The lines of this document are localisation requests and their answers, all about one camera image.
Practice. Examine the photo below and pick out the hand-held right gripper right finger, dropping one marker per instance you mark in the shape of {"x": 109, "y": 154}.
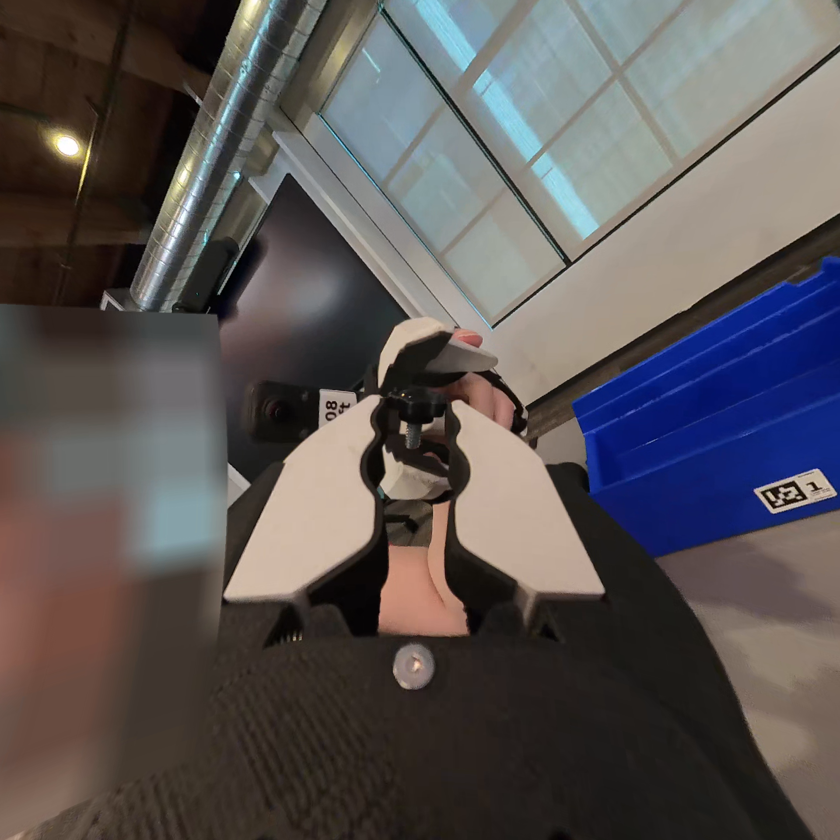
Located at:
{"x": 518, "y": 512}

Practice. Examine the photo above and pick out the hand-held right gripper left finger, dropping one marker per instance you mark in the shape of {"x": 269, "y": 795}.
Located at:
{"x": 308, "y": 512}

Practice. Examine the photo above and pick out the person's left forearm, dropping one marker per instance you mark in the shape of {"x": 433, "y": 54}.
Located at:
{"x": 420, "y": 590}

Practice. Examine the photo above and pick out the person's left hand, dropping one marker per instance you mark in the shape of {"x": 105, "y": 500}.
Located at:
{"x": 489, "y": 400}

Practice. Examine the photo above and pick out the black television screen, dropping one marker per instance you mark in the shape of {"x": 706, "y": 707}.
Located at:
{"x": 308, "y": 289}

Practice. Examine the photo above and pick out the blue plastic bin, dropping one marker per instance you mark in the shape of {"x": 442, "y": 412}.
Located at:
{"x": 695, "y": 453}

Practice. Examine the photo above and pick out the white framed window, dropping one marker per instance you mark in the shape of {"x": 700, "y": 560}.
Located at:
{"x": 499, "y": 131}

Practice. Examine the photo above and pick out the round ceiling lamp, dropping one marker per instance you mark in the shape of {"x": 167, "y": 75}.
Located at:
{"x": 66, "y": 144}

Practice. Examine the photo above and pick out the silver ventilation duct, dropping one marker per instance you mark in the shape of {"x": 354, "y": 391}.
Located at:
{"x": 216, "y": 151}

